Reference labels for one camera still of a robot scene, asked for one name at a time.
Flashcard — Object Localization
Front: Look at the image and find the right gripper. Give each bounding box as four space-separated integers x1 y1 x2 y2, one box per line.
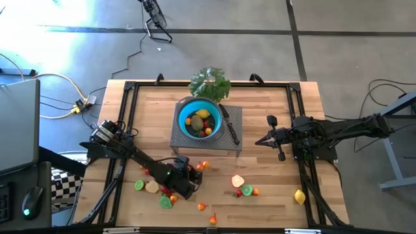
255 115 295 163

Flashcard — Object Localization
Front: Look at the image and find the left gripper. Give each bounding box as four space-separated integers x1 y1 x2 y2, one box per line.
167 168 204 200

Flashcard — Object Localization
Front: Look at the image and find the grey perforated metal stand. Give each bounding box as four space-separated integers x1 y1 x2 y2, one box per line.
169 102 244 157

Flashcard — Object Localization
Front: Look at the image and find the black kitchen knife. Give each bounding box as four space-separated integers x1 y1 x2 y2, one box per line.
218 103 241 146

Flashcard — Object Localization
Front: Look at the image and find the olive-brown toy kiwi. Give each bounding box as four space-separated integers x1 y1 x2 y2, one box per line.
190 114 205 131

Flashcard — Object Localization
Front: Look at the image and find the blue collapsible colander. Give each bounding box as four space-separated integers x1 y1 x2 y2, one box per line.
175 96 225 141

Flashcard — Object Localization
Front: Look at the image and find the green pear-shaped fruit half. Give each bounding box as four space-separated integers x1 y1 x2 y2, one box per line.
159 195 174 210

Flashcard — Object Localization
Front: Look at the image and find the red apple half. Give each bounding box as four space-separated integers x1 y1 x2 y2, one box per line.
231 174 246 189
144 180 160 194

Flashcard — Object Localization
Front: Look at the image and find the green plant in white pot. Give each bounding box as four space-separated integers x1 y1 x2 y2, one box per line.
188 66 232 104

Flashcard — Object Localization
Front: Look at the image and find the black desk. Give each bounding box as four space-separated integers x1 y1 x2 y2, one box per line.
0 146 87 228

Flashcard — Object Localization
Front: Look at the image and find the black computer mouse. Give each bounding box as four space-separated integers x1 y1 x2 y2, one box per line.
21 186 44 221

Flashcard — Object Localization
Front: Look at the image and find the grey laptop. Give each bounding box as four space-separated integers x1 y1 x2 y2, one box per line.
0 79 41 176

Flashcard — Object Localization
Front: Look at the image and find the black keyboard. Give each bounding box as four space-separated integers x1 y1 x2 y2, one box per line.
0 183 14 225

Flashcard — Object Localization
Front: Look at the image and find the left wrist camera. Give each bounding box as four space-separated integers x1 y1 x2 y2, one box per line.
176 156 191 170

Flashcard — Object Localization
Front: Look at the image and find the silver frame bracket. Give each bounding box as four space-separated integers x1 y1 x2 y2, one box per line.
103 227 140 234
284 228 321 234

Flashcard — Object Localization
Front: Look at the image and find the black aluminium rig frame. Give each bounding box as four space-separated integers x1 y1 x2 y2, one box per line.
73 73 350 228

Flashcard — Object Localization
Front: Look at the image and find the grey metal table frame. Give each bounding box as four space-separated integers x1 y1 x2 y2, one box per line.
378 92 416 192

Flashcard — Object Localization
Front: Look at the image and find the yellow power cable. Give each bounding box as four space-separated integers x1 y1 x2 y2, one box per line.
31 73 90 120

